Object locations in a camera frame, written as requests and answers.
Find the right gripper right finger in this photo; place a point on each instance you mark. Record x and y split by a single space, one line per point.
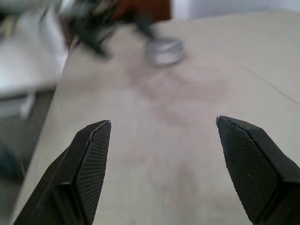
257 168

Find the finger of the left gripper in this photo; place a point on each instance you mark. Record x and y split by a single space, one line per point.
148 28
141 27

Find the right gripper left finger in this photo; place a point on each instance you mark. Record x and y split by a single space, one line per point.
70 178

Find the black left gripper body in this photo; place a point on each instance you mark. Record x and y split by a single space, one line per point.
93 25

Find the grey round wheel disc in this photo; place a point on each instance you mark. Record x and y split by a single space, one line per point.
166 45

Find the dark round wheel disc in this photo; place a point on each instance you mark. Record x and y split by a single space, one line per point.
164 58

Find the reddish brown board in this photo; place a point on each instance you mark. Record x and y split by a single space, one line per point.
145 9

